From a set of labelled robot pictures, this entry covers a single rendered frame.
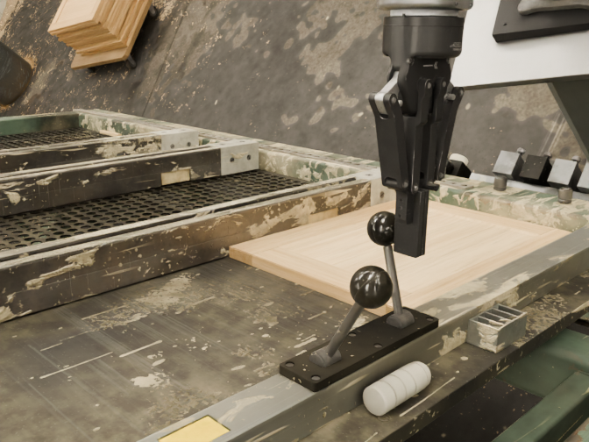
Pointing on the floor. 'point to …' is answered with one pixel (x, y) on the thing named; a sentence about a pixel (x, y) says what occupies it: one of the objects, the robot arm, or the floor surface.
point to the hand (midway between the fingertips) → (410, 221)
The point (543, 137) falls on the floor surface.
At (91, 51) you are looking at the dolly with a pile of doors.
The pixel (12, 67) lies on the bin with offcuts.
